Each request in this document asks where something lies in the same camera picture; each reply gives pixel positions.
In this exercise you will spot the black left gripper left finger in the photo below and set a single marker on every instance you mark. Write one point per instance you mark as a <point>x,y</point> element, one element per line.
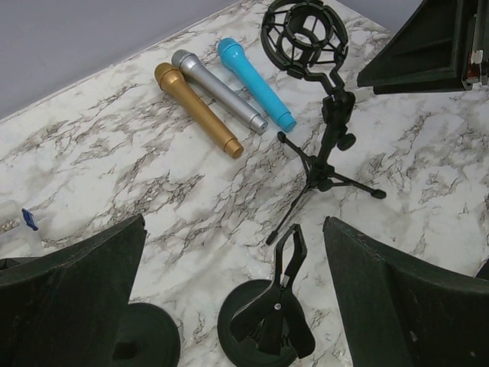
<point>64,308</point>

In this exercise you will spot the black stand holding gold microphone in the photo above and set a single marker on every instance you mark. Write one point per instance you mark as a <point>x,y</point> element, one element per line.
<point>147,336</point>

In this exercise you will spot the gold microphone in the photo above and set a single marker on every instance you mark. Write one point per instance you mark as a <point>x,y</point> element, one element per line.
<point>171,80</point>

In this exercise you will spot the silver mesh-head microphone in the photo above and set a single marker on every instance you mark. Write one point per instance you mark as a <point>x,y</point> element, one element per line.
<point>194,69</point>

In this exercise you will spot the blue foam-head microphone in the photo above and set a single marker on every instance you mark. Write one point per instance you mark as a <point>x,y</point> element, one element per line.
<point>233,57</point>

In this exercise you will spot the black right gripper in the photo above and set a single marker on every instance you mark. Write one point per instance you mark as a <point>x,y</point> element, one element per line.
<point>443,47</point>

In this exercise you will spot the clear plastic screw box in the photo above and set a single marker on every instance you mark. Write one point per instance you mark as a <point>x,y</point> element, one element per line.
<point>19,230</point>

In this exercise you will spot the black round-base microphone stand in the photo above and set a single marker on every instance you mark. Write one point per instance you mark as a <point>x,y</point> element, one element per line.
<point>261,322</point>

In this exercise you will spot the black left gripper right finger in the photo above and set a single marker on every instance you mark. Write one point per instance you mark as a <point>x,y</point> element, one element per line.
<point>398,310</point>

